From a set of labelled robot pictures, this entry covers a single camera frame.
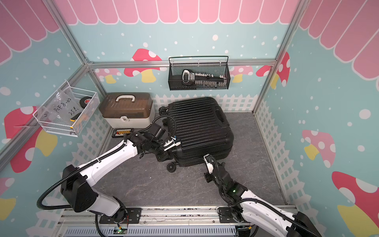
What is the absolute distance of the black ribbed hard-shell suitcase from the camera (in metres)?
0.79

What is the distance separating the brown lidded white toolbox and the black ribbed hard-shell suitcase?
12 centimetres

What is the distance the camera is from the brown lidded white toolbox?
3.23 feet
